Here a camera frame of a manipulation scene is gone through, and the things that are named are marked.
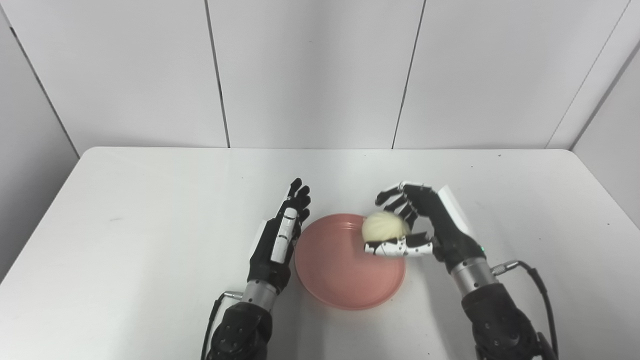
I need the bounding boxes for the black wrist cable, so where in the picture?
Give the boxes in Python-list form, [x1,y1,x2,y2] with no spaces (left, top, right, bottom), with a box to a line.
[201,291,244,360]
[491,260,560,358]

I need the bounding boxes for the white steamed bun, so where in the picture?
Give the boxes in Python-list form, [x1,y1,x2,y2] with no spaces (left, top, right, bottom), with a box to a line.
[361,210,410,244]

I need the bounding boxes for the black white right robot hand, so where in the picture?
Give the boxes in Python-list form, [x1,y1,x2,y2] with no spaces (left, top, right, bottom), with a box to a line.
[363,181,487,275]

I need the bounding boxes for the pink round plate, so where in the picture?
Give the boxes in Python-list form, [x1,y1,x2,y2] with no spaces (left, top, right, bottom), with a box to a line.
[294,213,407,311]

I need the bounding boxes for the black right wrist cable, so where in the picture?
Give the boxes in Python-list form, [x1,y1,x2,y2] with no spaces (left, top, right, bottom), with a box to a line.
[491,260,560,358]

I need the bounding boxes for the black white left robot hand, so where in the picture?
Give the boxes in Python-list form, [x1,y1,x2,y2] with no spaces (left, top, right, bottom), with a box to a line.
[247,177,312,295]

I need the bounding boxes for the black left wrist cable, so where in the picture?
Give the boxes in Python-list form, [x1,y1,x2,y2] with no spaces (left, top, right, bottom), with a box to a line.
[201,291,244,360]

